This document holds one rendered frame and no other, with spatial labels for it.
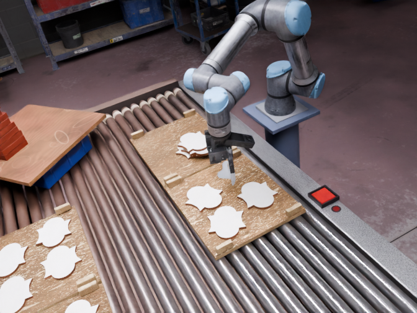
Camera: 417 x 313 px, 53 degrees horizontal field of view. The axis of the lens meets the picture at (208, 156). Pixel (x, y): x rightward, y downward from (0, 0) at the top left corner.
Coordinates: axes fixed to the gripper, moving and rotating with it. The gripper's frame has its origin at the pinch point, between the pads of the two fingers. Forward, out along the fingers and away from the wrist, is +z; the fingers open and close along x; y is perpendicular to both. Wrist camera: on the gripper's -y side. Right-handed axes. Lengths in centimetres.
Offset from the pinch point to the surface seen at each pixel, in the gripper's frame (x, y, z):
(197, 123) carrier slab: -45.1, 8.4, 15.7
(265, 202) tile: 14.9, -9.0, 3.5
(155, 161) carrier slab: -23.3, 28.7, 12.1
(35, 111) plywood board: -72, 86, 11
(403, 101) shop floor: -147, -164, 126
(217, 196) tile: 6.9, 6.7, 5.2
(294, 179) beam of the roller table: 3.2, -22.8, 8.7
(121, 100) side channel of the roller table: -80, 45, 21
